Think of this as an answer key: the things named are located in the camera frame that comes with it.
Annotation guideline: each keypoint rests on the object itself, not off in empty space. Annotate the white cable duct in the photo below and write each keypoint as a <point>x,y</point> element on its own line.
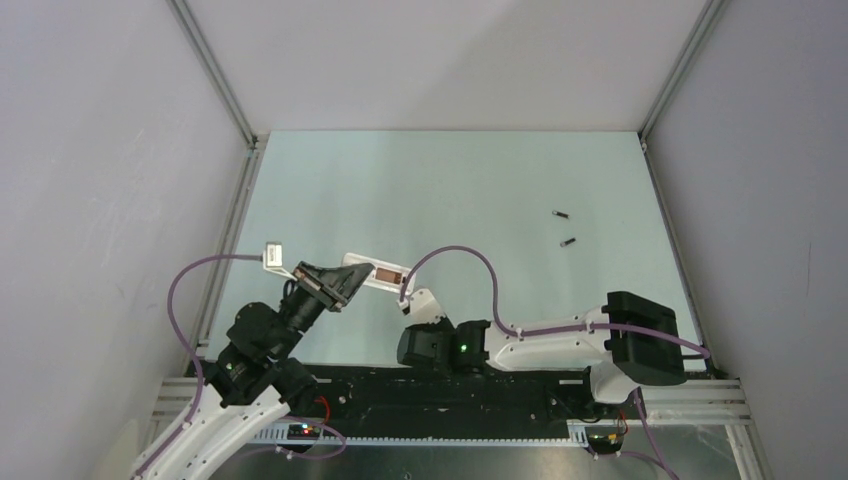
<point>287,434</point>

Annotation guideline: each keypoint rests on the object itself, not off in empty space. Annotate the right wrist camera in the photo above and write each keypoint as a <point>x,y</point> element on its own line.
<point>420,308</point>

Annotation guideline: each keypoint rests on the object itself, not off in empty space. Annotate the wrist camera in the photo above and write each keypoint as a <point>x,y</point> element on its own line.
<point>420,308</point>
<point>273,260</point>

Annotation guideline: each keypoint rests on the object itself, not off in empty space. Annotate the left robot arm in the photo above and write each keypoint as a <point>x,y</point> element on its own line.
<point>255,379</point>

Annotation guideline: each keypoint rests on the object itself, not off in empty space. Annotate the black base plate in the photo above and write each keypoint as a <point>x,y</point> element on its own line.
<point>409,401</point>

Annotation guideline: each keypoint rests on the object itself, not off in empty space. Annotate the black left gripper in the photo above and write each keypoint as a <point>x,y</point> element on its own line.
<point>337,285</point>

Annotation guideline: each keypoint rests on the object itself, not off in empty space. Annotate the white remote control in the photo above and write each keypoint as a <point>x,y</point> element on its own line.
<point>385,275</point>

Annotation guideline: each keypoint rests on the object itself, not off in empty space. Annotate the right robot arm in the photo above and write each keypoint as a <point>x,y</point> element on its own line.
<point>626,343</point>

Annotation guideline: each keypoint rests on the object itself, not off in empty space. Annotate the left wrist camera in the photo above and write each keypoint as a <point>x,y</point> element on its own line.
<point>273,260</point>

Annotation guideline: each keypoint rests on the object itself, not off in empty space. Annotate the aluminium frame rail left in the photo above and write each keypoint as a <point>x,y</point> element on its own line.
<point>228,148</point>

